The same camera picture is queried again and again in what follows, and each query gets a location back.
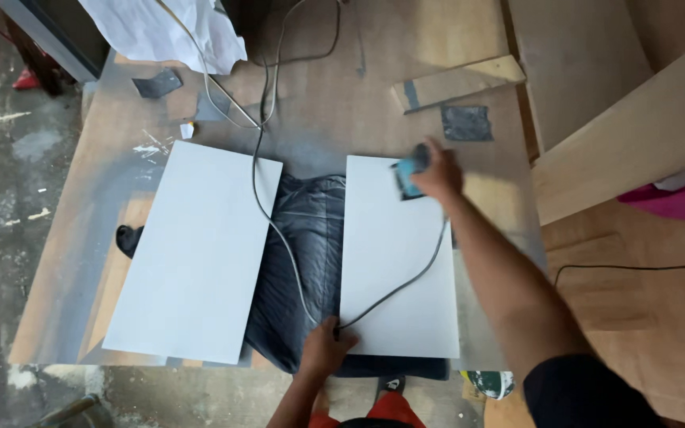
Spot person's left hand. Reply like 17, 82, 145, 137
298, 315, 360, 380

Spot person's right hand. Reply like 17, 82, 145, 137
408, 137, 465, 203

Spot blue electric sander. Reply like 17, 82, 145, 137
390, 143, 434, 202

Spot grey sander power cable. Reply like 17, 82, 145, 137
153, 0, 452, 334

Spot dark grey sandpaper sheet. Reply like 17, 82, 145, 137
441, 105, 494, 143
132, 67, 184, 99

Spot dark grey padded cloth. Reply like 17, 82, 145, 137
244, 174, 452, 381

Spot wooden offcut with grey mark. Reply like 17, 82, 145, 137
391, 55, 526, 115

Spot person's red shorts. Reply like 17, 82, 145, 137
309, 391, 428, 428

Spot small white painted board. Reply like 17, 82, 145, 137
339, 155, 461, 360

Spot paint stained white bucket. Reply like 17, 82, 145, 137
460, 370, 516, 400

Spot large white painted board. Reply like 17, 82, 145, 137
101, 140, 284, 366

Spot large plywood sheet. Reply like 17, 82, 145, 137
501, 0, 656, 160

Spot light wooden plank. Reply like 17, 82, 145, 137
530, 24, 685, 227

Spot black rag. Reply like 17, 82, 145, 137
115, 225, 146, 260

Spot pink plastic container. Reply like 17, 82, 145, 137
617, 158, 685, 222

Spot person's black sleeve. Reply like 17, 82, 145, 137
523, 354, 666, 428

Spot white crumpled cloth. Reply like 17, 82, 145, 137
77, 0, 248, 76

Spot red object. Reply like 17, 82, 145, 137
12, 67, 41, 91

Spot grey cabinet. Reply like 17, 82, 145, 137
0, 0, 111, 84

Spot black thin cable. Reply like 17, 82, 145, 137
553, 263, 685, 289

